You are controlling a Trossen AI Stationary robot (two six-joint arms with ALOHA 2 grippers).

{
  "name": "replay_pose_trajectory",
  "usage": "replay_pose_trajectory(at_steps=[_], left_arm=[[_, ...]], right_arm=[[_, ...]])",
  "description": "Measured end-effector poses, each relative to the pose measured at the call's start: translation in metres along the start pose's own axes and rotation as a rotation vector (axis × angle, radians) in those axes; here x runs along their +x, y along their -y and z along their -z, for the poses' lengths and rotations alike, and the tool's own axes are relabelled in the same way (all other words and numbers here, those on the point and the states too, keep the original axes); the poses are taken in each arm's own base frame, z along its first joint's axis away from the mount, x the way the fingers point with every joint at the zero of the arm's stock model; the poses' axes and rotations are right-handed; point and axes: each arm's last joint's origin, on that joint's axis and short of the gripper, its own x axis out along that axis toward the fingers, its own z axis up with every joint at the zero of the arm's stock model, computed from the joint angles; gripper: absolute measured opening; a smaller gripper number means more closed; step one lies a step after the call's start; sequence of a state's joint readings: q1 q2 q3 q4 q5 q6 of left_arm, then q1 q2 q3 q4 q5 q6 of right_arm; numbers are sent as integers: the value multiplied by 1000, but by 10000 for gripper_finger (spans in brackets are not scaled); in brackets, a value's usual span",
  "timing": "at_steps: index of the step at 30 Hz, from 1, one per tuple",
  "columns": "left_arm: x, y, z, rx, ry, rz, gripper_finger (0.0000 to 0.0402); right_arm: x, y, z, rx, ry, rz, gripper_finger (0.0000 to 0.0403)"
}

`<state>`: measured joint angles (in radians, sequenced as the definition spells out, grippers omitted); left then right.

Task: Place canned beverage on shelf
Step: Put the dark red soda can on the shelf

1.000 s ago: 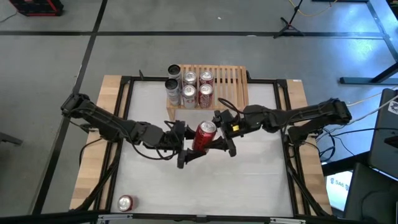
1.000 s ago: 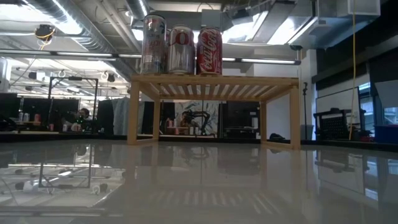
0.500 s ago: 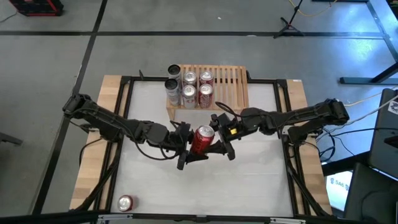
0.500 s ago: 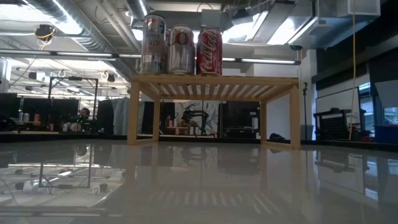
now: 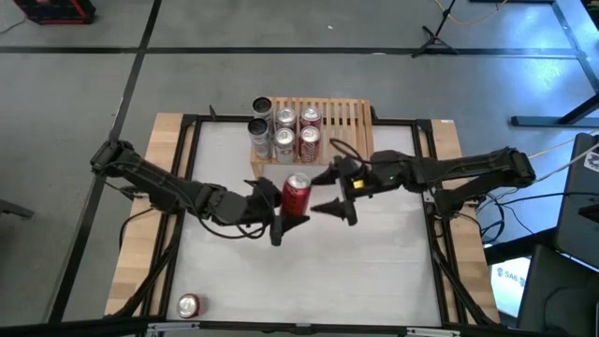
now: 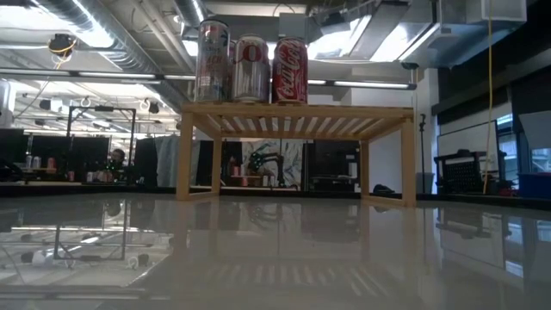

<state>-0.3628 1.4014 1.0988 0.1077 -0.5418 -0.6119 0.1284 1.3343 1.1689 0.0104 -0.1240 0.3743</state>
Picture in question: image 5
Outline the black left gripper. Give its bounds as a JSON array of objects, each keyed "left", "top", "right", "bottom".
[{"left": 233, "top": 176, "right": 310, "bottom": 248}]

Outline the wooden slatted shelf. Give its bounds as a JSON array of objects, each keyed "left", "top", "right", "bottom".
[{"left": 250, "top": 96, "right": 377, "bottom": 183}]

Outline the grey chair base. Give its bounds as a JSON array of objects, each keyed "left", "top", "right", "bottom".
[{"left": 0, "top": 198, "right": 37, "bottom": 219}]

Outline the tall white Celsius can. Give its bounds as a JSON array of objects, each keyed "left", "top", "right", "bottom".
[
  {"left": 251, "top": 95, "right": 275, "bottom": 121},
  {"left": 246, "top": 116, "right": 273, "bottom": 160}
]

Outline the black desk leg frame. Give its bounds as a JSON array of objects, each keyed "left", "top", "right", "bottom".
[{"left": 510, "top": 0, "right": 599, "bottom": 129}]

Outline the red and black crate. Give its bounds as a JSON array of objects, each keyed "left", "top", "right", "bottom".
[{"left": 12, "top": 0, "right": 97, "bottom": 26}]

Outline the dark grey monitor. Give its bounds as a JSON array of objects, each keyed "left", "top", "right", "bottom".
[{"left": 554, "top": 132, "right": 599, "bottom": 271}]

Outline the white SA6 label sheet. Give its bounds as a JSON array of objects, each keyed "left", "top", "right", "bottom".
[{"left": 489, "top": 256, "right": 533, "bottom": 319}]

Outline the black metal table frame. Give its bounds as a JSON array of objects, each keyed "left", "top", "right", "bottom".
[{"left": 105, "top": 110, "right": 498, "bottom": 337}]

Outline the black tripod stand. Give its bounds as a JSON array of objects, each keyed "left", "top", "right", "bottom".
[{"left": 410, "top": 0, "right": 460, "bottom": 60}]

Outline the silver Diet Coke can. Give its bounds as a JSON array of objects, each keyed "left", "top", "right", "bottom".
[
  {"left": 272, "top": 126, "right": 298, "bottom": 164},
  {"left": 274, "top": 106, "right": 299, "bottom": 130}
]

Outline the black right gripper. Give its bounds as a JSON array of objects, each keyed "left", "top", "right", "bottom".
[{"left": 310, "top": 156, "right": 402, "bottom": 227}]

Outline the red Star Wars Coca-Cola can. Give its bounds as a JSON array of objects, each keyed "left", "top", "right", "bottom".
[{"left": 279, "top": 171, "right": 314, "bottom": 219}]

